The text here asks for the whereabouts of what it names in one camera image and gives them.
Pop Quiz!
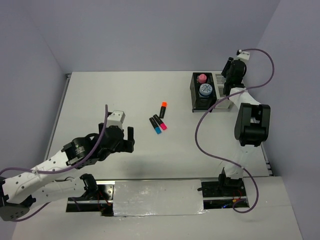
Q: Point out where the blue round putty jar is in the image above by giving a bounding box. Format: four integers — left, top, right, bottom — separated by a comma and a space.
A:
198, 83, 214, 98

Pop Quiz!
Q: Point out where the pink cap highlighter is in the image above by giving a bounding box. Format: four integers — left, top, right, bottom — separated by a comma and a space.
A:
153, 114, 167, 130

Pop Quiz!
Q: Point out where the blue cap highlighter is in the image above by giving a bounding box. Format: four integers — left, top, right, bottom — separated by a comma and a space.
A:
149, 117, 162, 134

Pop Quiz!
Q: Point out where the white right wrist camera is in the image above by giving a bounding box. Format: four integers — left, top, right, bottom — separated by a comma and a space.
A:
236, 49, 250, 63

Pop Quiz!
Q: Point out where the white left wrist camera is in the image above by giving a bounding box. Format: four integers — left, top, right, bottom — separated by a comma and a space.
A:
106, 110, 126, 129

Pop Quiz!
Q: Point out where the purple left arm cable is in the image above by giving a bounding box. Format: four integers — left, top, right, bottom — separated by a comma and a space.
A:
0, 104, 110, 223

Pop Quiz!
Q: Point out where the aluminium table edge rail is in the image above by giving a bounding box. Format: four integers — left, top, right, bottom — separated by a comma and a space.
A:
43, 73, 72, 161

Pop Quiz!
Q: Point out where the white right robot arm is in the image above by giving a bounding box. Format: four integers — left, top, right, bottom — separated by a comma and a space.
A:
189, 50, 271, 196

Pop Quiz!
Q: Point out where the pink cap clear tube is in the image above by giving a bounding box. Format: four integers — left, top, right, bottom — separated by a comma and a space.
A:
197, 73, 208, 84

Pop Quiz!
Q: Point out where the orange cap highlighter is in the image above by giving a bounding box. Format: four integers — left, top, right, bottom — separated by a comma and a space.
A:
159, 101, 167, 119

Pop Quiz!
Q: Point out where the black mesh container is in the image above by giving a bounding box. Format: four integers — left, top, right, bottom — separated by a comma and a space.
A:
189, 72, 217, 113

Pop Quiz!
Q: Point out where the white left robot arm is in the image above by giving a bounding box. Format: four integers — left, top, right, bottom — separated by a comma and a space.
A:
0, 123, 135, 222

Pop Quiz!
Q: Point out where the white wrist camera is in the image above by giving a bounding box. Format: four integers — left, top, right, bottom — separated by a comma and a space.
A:
236, 49, 250, 63
106, 110, 126, 129

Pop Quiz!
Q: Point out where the silver foil tape panel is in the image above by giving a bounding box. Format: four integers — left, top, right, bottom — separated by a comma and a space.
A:
113, 179, 205, 217

